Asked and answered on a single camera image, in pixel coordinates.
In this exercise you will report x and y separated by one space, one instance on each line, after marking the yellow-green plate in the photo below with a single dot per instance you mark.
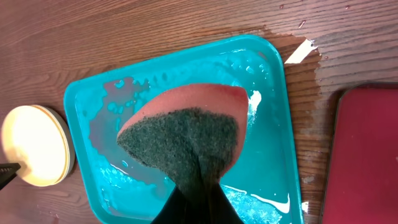
31 138
69 147

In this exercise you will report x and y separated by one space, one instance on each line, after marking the orange sponge with dark scourer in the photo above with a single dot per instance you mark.
193 133

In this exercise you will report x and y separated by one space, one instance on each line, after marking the teal plastic tray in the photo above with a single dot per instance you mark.
263 186

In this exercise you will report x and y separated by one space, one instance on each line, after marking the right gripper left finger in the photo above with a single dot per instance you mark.
179 210

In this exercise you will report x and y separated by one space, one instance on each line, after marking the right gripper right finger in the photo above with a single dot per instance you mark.
221 210

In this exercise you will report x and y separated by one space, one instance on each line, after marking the red black-rimmed tray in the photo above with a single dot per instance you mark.
361 185

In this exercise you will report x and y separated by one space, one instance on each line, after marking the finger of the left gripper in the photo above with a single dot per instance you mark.
8 172

